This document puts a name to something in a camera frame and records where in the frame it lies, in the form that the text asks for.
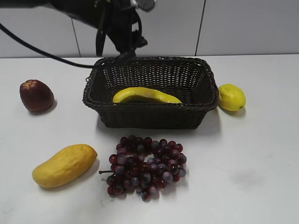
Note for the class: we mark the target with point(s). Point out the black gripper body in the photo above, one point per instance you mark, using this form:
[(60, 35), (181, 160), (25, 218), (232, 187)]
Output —
[(120, 22)]

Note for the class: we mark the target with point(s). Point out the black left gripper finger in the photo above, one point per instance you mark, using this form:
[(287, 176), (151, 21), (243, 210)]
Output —
[(124, 57)]

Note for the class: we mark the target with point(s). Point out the yellow banana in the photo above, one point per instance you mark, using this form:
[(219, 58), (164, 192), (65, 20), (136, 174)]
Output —
[(142, 94)]

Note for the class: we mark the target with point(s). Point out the black wicker basket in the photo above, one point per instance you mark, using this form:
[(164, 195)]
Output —
[(191, 80)]

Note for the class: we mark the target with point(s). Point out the dark red apple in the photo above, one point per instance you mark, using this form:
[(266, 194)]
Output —
[(36, 96)]

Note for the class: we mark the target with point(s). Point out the bunch of red grapes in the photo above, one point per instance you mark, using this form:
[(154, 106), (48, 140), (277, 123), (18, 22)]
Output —
[(145, 166)]

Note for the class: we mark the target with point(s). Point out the yellow lemon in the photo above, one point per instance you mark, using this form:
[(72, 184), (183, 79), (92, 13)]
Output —
[(232, 98)]

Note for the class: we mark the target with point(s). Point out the yellow mango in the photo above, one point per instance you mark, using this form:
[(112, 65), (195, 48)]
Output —
[(65, 166)]

